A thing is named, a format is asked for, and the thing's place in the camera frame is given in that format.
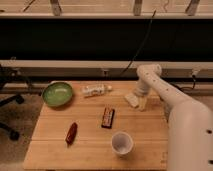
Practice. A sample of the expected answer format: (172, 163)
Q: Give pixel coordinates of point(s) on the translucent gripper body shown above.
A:
(142, 101)

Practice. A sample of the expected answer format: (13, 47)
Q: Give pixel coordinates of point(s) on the white sponge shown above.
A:
(132, 100)

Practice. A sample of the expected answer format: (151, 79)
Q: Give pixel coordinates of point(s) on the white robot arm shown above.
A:
(190, 125)

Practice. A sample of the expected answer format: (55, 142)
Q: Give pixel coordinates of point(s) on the chocolate bar brown wrapper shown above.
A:
(107, 118)

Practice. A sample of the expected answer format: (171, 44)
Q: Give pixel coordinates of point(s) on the white paper cup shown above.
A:
(121, 143)

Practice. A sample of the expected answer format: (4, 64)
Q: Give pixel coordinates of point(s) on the red sausage snack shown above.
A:
(71, 134)

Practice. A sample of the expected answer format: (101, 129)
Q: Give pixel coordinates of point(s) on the green bowl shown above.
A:
(57, 94)

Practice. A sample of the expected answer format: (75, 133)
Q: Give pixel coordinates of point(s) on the black office chair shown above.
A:
(7, 106)

